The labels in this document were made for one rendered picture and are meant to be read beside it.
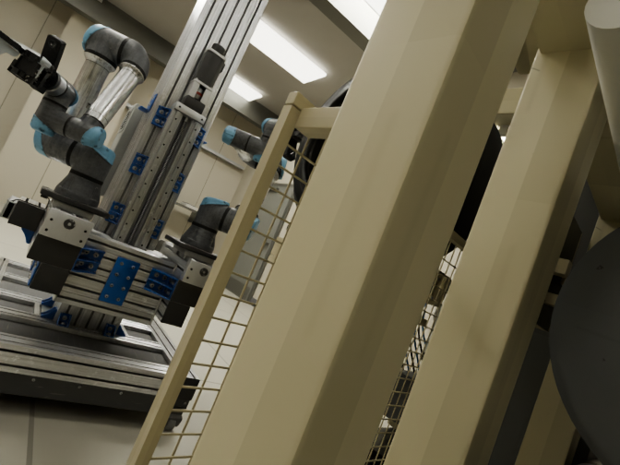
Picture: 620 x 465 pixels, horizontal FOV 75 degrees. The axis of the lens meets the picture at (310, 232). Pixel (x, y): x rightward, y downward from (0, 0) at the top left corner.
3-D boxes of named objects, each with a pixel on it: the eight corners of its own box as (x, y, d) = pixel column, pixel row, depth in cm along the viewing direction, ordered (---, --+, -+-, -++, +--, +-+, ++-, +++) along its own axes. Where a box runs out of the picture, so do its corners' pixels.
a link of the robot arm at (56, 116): (56, 137, 131) (72, 108, 132) (22, 123, 129) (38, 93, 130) (67, 144, 139) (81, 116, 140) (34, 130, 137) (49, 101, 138)
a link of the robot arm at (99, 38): (65, 164, 143) (130, 32, 149) (22, 147, 141) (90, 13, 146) (78, 171, 155) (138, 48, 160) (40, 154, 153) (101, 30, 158)
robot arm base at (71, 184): (53, 189, 151) (65, 166, 152) (94, 206, 159) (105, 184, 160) (53, 192, 138) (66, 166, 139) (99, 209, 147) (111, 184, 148)
